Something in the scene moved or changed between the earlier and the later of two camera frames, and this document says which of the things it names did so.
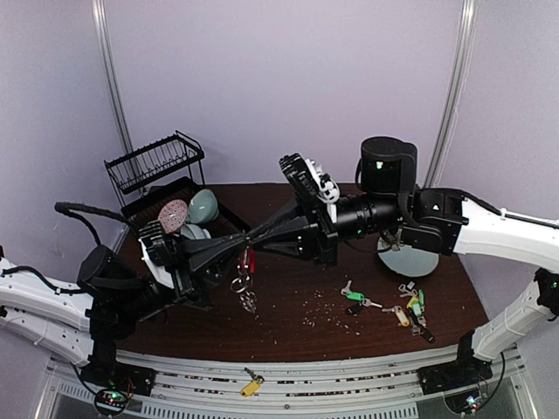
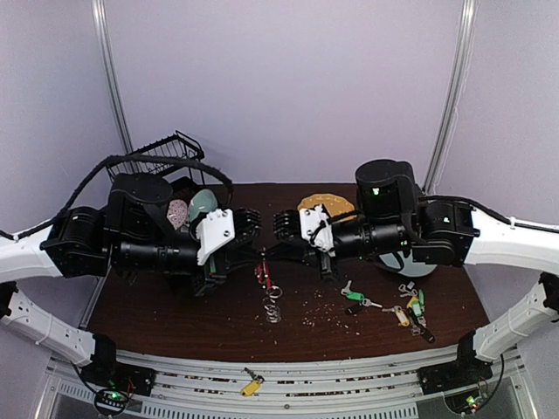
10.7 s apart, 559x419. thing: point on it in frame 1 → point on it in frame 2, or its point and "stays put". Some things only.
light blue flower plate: (408, 259) stays put
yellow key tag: (251, 388) stays put
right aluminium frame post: (462, 77) stays put
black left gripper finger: (205, 276) → (239, 266)
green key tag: (418, 305) stays put
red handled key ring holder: (243, 284) → (273, 291)
